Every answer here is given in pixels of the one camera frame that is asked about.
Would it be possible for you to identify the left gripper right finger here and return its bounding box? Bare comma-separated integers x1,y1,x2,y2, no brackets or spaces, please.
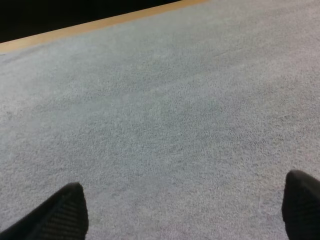
281,170,320,240

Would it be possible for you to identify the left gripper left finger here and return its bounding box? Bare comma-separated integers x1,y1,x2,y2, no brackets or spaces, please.
0,182,89,240

